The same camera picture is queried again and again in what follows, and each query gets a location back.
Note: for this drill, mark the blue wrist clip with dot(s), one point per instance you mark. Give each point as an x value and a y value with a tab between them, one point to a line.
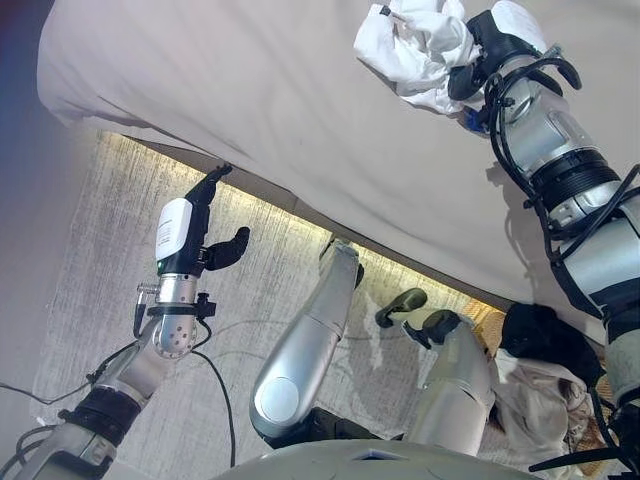
475	120

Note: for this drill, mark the silver robot left leg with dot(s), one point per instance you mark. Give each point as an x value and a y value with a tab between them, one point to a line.
305	360

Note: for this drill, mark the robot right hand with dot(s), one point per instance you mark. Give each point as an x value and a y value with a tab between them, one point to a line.
510	35

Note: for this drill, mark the cream garment with brown lettering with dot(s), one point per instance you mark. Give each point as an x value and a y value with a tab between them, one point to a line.
535	405

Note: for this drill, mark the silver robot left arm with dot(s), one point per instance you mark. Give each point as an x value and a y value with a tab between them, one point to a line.
135	365

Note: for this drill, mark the grey woven rug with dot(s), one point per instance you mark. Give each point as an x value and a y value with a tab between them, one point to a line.
125	240

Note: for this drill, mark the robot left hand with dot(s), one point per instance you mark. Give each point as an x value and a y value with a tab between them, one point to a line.
175	235

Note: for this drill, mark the black garment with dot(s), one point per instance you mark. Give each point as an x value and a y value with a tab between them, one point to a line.
545	335

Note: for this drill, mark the wooden laundry basket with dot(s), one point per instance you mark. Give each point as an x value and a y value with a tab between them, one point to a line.
625	395

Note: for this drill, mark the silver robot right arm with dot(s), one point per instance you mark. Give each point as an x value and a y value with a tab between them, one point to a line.
555	135

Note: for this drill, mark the white garment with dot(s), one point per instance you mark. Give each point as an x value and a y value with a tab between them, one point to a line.
425	50

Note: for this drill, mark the silver robot right leg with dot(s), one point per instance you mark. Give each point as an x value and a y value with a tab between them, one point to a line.
455	390

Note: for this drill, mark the bed with beige cover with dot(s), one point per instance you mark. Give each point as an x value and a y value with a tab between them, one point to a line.
300	100

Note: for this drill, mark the grey robot torso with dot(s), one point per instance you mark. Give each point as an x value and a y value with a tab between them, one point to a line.
360	462

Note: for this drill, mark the silver robot leg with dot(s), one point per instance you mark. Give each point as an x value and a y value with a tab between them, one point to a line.
305	360
455	390

